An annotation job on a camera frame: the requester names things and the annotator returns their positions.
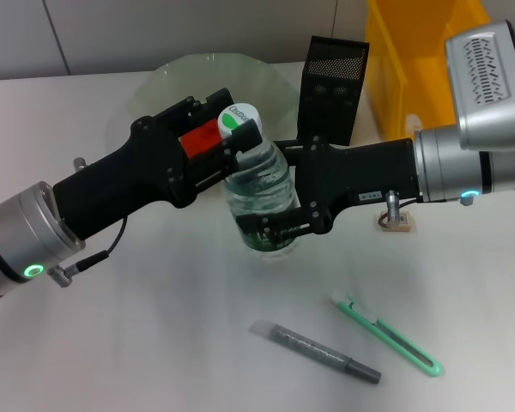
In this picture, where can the white and silver left arm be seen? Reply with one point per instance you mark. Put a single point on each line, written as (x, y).
(21, 240)

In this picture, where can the green glass fruit plate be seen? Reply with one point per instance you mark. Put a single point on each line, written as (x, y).
(240, 77)

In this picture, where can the beige eraser with barcode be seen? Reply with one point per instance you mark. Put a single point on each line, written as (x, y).
(405, 225)

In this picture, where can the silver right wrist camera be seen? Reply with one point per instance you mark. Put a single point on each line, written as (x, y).
(485, 77)

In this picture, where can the white and silver right arm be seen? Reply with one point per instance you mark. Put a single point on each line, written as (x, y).
(446, 167)

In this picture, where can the red soft tomato toy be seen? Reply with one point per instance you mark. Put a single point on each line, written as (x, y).
(199, 139)

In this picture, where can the black mesh pen holder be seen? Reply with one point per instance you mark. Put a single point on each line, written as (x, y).
(326, 120)

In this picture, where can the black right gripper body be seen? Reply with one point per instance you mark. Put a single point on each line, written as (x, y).
(360, 171)

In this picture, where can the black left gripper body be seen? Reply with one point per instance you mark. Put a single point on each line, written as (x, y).
(129, 180)

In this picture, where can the green utility knife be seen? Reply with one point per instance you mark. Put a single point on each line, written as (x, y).
(386, 332)

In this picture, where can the grey marker pen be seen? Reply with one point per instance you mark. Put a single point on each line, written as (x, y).
(309, 345)

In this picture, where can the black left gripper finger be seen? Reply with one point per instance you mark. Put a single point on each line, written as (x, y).
(214, 99)

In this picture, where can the yellow plastic bin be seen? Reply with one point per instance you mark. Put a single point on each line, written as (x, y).
(395, 86)

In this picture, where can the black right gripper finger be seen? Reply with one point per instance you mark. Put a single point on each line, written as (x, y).
(274, 227)
(249, 135)
(298, 148)

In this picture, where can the silver left wrist socket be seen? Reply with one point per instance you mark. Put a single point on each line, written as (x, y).
(80, 164)

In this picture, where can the clear green-label water bottle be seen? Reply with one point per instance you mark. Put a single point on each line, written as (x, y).
(257, 189)

